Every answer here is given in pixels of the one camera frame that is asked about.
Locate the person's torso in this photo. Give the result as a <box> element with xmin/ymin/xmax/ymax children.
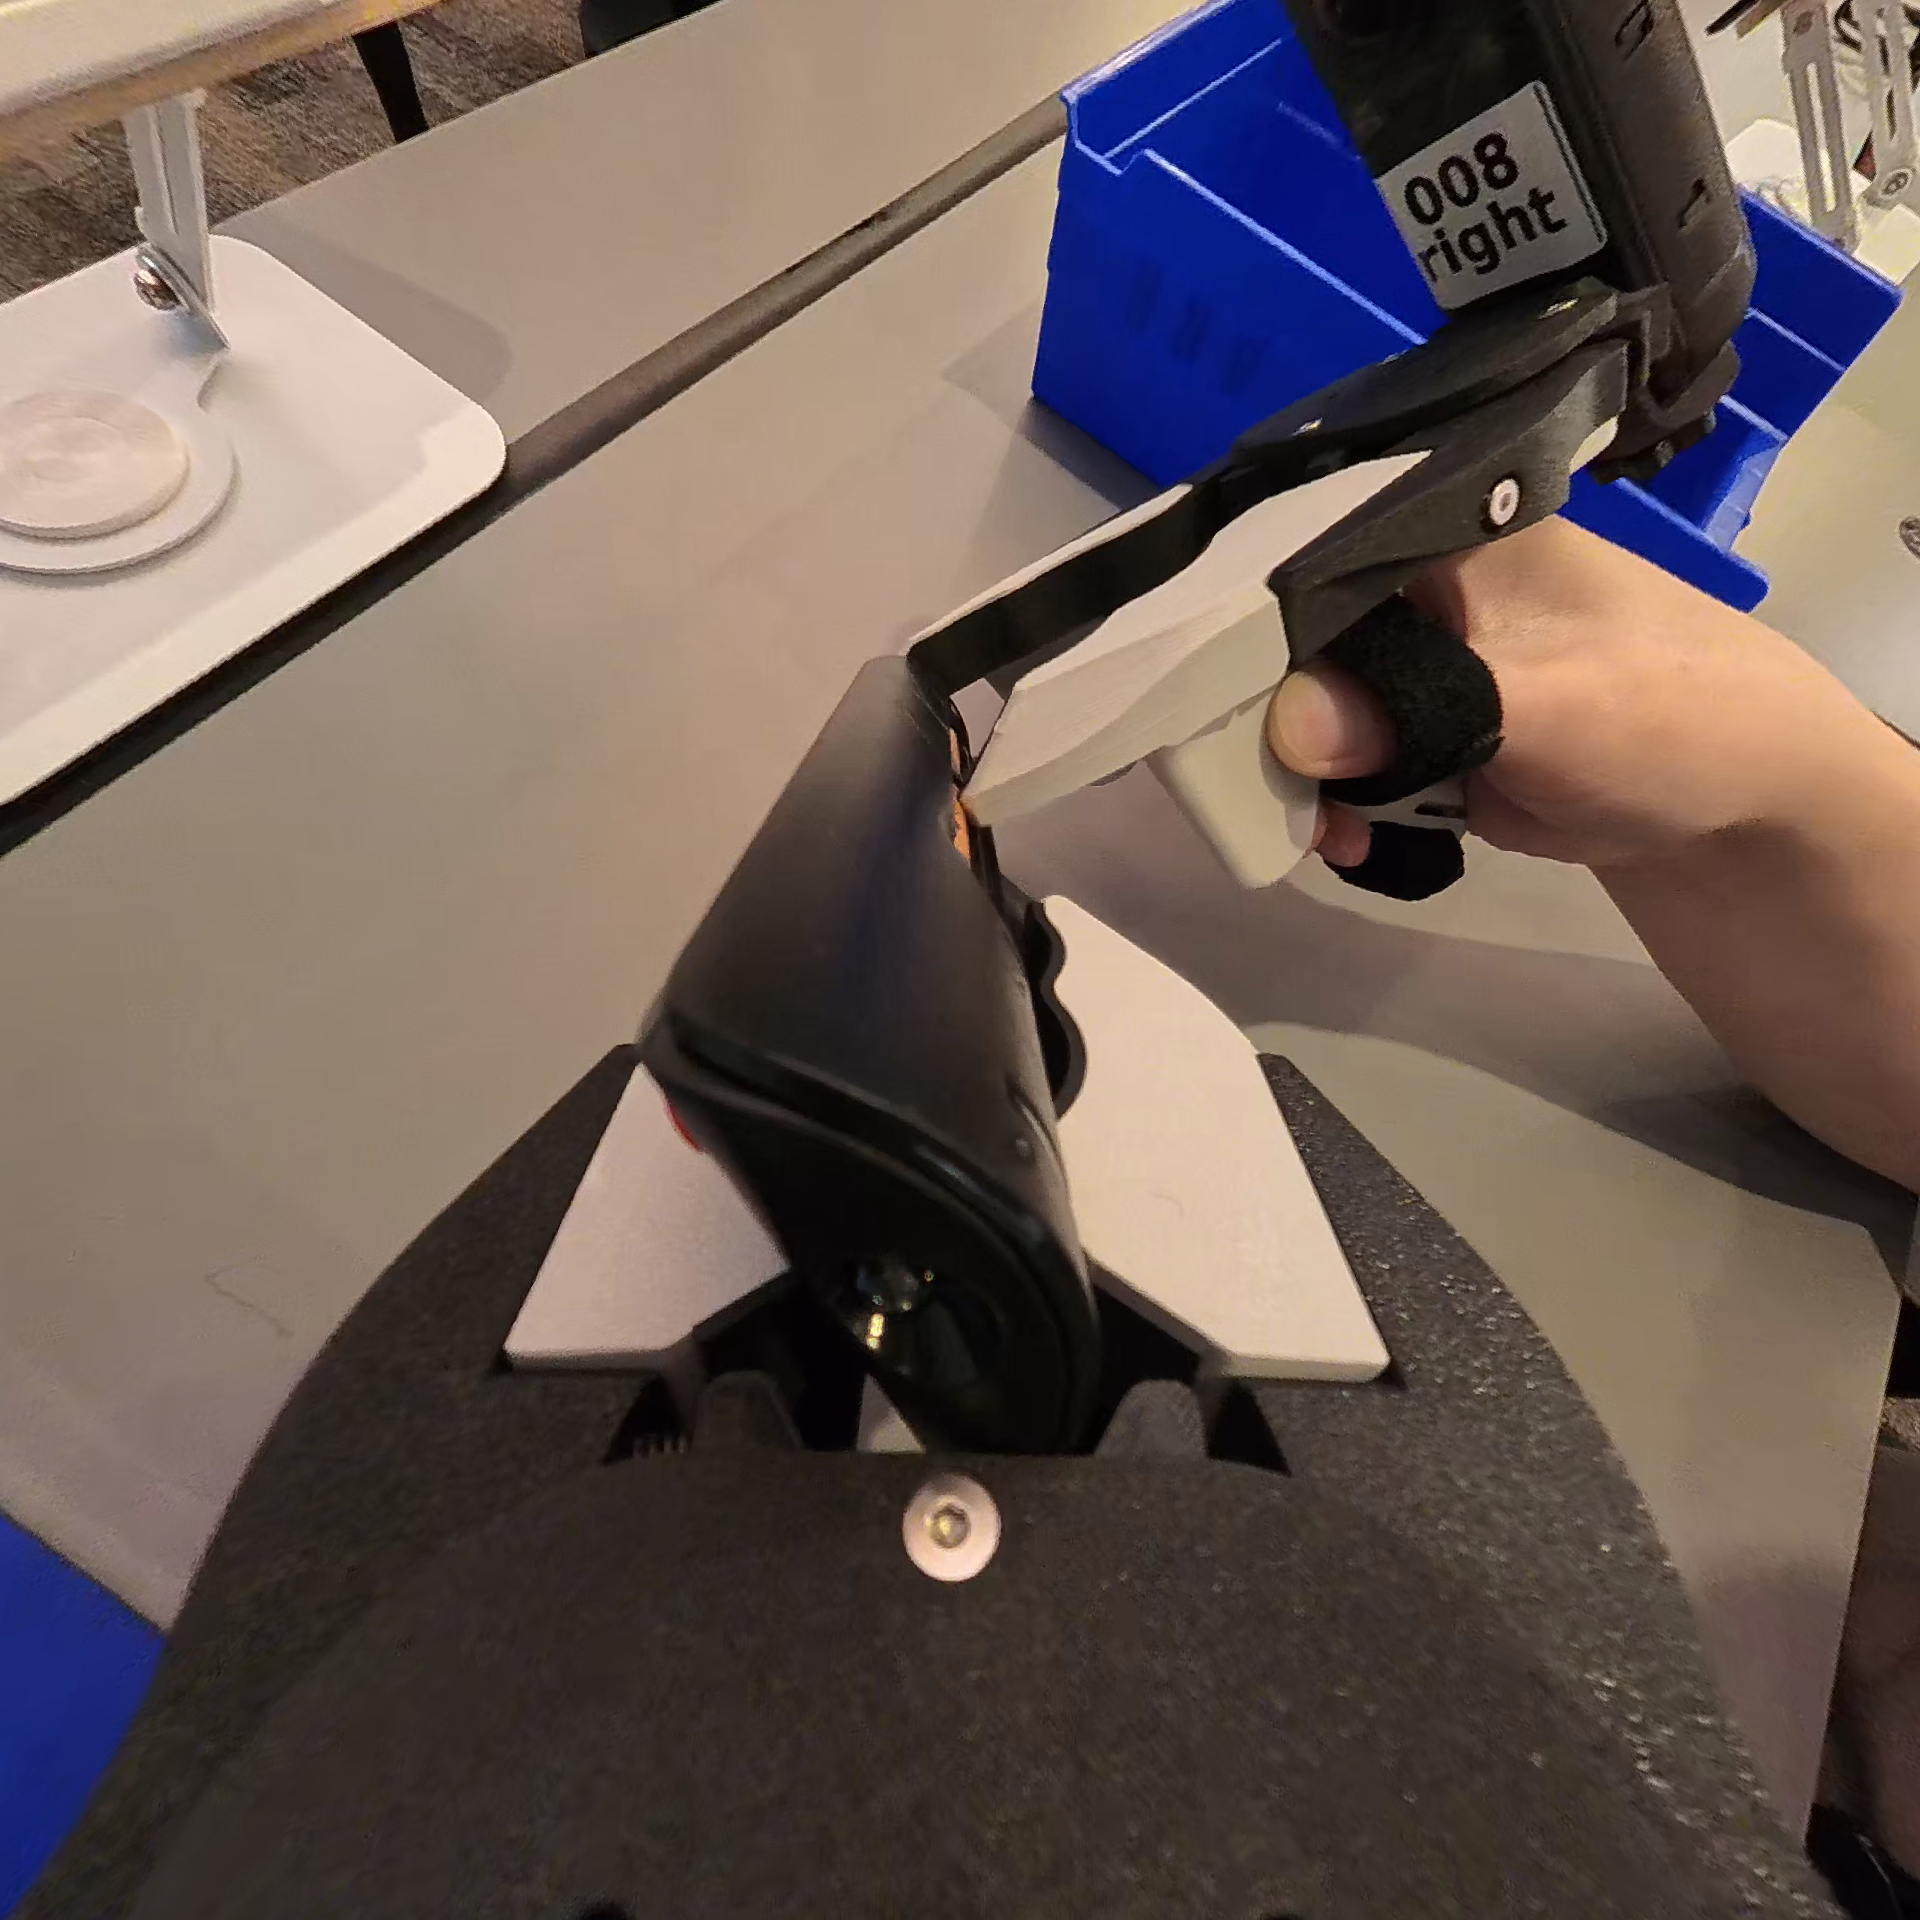
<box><xmin>1817</xmin><ymin>1184</ymin><xmax>1920</xmax><ymax>1896</ymax></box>

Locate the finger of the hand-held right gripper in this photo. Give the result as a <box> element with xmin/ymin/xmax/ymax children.
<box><xmin>905</xmin><ymin>447</ymin><xmax>1433</xmax><ymax>708</ymax></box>
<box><xmin>967</xmin><ymin>565</ymin><xmax>1297</xmax><ymax>832</ymax></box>

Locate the person's right forearm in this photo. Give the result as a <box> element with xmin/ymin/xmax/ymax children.
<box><xmin>1635</xmin><ymin>702</ymin><xmax>1920</xmax><ymax>1189</ymax></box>

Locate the blue plastic bin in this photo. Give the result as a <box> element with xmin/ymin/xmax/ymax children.
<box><xmin>0</xmin><ymin>1508</ymin><xmax>171</xmax><ymax>1821</ymax></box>
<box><xmin>1029</xmin><ymin>0</ymin><xmax>1904</xmax><ymax>620</ymax></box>

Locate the white stand base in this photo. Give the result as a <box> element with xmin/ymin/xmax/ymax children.
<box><xmin>0</xmin><ymin>91</ymin><xmax>509</xmax><ymax>807</ymax></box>

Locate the instruction sheet on stand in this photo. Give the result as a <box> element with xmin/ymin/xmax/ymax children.
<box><xmin>0</xmin><ymin>0</ymin><xmax>440</xmax><ymax>167</ymax></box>

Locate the person's right hand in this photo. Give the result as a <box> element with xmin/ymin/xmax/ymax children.
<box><xmin>1261</xmin><ymin>527</ymin><xmax>1868</xmax><ymax>902</ymax></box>

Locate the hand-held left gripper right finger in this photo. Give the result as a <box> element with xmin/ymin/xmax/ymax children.
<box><xmin>1039</xmin><ymin>898</ymin><xmax>1391</xmax><ymax>1388</ymax></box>

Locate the black remote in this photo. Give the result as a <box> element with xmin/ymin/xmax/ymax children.
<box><xmin>639</xmin><ymin>660</ymin><xmax>1112</xmax><ymax>1460</ymax></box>

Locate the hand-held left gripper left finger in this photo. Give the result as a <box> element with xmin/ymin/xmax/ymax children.
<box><xmin>503</xmin><ymin>1069</ymin><xmax>793</xmax><ymax>1388</ymax></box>

